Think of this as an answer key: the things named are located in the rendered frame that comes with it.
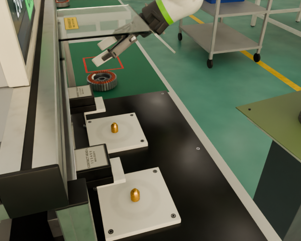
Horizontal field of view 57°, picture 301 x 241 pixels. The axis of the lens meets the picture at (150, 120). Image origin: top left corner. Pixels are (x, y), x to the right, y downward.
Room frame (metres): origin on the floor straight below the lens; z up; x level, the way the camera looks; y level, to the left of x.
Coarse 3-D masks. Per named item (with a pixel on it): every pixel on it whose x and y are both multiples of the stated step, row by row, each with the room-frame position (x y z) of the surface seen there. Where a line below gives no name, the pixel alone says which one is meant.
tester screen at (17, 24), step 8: (8, 0) 0.29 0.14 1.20; (24, 0) 0.41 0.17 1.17; (24, 8) 0.39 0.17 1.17; (32, 8) 0.48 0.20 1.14; (16, 16) 0.31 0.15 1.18; (16, 24) 0.30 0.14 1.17; (16, 32) 0.29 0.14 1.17; (24, 40) 0.32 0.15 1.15; (24, 48) 0.31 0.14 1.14; (24, 56) 0.29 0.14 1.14
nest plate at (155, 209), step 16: (128, 176) 0.44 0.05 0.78; (144, 176) 0.44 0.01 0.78; (160, 176) 0.44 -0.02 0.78; (112, 192) 0.40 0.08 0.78; (128, 192) 0.40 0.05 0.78; (144, 192) 0.40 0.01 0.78; (160, 192) 0.40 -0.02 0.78; (112, 208) 0.36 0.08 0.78; (128, 208) 0.36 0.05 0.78; (144, 208) 0.36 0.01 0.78; (160, 208) 0.36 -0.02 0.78; (112, 224) 0.32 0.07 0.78; (128, 224) 0.32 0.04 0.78; (144, 224) 0.32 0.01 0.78; (160, 224) 0.32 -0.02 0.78; (112, 240) 0.29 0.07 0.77
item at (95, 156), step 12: (84, 156) 0.36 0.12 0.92; (96, 156) 0.36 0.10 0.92; (108, 156) 0.36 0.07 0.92; (84, 168) 0.33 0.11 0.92; (96, 168) 0.33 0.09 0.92; (108, 168) 0.34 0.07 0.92; (120, 168) 0.37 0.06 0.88; (96, 180) 0.33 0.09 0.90; (108, 180) 0.33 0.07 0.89; (120, 180) 0.35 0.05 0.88
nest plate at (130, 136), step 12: (96, 120) 0.66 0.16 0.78; (108, 120) 0.66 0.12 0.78; (120, 120) 0.66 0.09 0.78; (132, 120) 0.66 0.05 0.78; (96, 132) 0.61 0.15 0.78; (108, 132) 0.61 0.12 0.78; (120, 132) 0.61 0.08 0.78; (132, 132) 0.61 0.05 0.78; (96, 144) 0.56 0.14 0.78; (108, 144) 0.56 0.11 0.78; (120, 144) 0.56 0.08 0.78; (132, 144) 0.56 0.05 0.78; (144, 144) 0.56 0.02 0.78
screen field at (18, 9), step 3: (15, 0) 0.33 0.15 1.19; (18, 0) 0.35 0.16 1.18; (15, 3) 0.33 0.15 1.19; (18, 3) 0.34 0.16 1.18; (21, 3) 0.37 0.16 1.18; (15, 6) 0.32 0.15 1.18; (18, 6) 0.34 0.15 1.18; (21, 6) 0.37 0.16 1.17; (15, 9) 0.32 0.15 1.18; (18, 9) 0.33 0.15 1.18; (21, 9) 0.36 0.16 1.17; (18, 12) 0.33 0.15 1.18; (18, 15) 0.32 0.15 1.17; (18, 18) 0.32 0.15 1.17
